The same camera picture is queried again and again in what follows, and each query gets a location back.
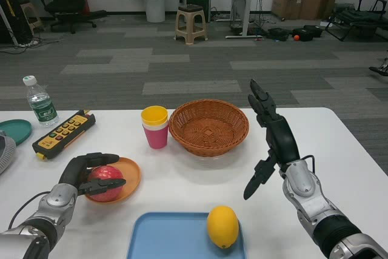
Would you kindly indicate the small black bag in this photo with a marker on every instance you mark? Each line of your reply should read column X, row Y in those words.
column 278, row 34

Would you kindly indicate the beige plastic stool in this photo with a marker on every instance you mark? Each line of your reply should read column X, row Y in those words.
column 191, row 22

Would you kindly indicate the clear plastic water bottle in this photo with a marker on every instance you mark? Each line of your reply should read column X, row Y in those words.
column 42, row 107

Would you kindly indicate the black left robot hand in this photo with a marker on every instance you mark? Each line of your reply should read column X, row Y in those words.
column 71, row 172

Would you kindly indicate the black box under desk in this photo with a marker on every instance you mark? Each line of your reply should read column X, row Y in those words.
column 15, row 21

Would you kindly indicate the low cardboard box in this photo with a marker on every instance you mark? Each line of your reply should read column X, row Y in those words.
column 286, row 5

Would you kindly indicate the white plant pot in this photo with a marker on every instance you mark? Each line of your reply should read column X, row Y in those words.
column 155, row 10

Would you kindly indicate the white standing desk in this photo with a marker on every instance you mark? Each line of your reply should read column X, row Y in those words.
column 245, row 7

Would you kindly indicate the red apple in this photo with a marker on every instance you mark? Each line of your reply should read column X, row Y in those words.
column 106, row 174

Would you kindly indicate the small beige stool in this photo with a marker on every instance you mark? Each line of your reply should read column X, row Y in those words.
column 31, row 18

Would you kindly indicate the teal round plate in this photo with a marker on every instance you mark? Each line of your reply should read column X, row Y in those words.
column 15, row 130

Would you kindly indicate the black equipment cabinet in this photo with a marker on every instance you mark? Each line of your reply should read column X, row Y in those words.
column 197, row 2

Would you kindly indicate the brown wicker basket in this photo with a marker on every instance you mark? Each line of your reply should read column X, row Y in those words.
column 209, row 133

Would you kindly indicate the yellow black remote control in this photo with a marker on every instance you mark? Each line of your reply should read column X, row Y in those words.
column 63, row 133

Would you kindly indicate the orange round plate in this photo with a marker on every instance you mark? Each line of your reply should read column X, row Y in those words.
column 131, row 174

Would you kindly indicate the black stand base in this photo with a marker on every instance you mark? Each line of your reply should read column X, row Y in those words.
column 380, row 71

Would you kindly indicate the black folding chair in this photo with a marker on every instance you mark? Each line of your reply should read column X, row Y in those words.
column 357, row 16

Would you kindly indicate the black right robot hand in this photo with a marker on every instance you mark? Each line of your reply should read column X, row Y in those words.
column 280, row 137

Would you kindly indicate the large black case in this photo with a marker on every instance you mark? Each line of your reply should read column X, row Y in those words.
column 307, row 33

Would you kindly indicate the yellow lemon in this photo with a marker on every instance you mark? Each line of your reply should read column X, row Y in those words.
column 222, row 227

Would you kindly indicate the blue rectangular tray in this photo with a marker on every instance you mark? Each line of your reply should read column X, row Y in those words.
column 169, row 237

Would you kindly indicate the yellow plastic cup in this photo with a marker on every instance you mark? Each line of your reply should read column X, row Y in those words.
column 154, row 115

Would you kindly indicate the orange ball on floor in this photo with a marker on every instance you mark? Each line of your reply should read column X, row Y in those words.
column 296, row 38

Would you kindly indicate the pink plastic cup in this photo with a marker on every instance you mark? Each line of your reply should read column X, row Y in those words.
column 156, row 139

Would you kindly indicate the grey woven object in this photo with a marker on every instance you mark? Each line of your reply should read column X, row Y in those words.
column 6, row 153

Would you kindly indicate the white plastic cup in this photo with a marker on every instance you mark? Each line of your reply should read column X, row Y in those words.
column 145, row 126

